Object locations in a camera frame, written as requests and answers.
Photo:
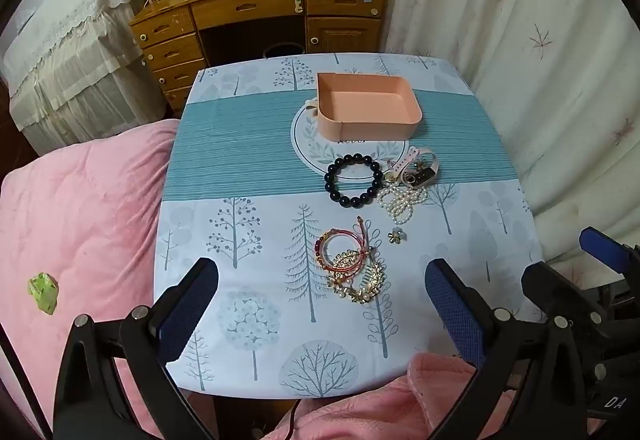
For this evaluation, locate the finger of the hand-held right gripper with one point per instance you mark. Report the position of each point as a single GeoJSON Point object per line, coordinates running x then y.
{"type": "Point", "coordinates": [602, 247]}
{"type": "Point", "coordinates": [550, 282]}

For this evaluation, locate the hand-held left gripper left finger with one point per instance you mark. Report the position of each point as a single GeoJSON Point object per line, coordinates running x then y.
{"type": "Point", "coordinates": [185, 310]}

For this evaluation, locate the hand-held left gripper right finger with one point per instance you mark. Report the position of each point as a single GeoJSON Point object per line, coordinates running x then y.
{"type": "Point", "coordinates": [455, 310]}

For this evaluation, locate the gold leaf hair comb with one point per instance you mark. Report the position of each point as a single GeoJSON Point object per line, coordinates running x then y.
{"type": "Point", "coordinates": [372, 287]}

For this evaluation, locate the small flower brooch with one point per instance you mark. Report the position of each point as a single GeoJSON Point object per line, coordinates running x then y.
{"type": "Point", "coordinates": [396, 236]}

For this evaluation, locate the pink paper box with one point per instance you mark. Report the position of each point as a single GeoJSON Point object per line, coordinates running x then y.
{"type": "Point", "coordinates": [370, 102]}

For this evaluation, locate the pink fleece cloth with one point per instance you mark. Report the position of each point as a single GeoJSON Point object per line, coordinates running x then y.
{"type": "Point", "coordinates": [400, 410]}

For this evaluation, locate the pink blanket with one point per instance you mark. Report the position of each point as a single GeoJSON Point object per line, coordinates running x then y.
{"type": "Point", "coordinates": [85, 210]}

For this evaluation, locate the green crumpled wrapper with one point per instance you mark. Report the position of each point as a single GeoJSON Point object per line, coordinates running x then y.
{"type": "Point", "coordinates": [44, 295]}

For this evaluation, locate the tree print tablecloth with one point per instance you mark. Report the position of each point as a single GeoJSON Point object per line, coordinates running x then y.
{"type": "Point", "coordinates": [240, 144]}

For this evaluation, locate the round leaf print placemat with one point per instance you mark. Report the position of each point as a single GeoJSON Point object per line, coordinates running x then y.
{"type": "Point", "coordinates": [320, 149]}

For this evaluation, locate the white leaf print curtain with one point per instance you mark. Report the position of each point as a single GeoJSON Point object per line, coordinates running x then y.
{"type": "Point", "coordinates": [500, 19]}

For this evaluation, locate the black waste bin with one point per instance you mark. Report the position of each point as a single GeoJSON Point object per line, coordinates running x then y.
{"type": "Point", "coordinates": [282, 50]}

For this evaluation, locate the white lace cover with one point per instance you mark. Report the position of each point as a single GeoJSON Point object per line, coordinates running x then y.
{"type": "Point", "coordinates": [75, 54]}

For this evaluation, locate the wooden desk with drawers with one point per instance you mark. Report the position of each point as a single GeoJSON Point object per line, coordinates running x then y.
{"type": "Point", "coordinates": [225, 12]}

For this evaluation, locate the white drawer latch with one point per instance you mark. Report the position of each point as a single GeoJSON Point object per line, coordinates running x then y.
{"type": "Point", "coordinates": [298, 3]}

